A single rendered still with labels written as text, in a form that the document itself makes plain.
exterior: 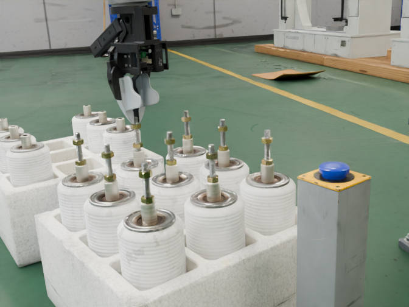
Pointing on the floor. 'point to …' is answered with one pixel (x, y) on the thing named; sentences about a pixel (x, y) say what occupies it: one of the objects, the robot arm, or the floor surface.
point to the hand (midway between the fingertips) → (132, 115)
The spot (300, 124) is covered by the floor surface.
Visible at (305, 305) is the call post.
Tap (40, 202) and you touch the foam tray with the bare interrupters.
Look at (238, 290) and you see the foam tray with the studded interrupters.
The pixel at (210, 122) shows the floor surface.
